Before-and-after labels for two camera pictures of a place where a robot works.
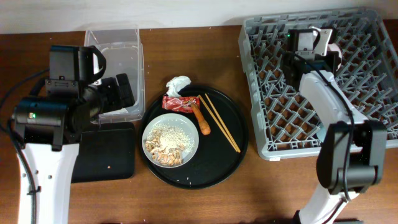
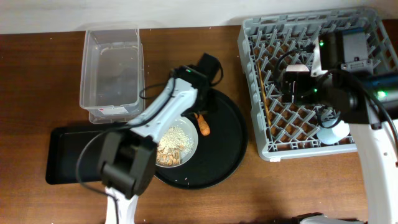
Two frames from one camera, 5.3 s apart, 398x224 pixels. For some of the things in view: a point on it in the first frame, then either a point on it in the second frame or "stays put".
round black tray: (222, 130) stays put
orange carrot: (204, 127) stays put
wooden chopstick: (217, 123) → (265, 95)
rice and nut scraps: (166, 144) stays put
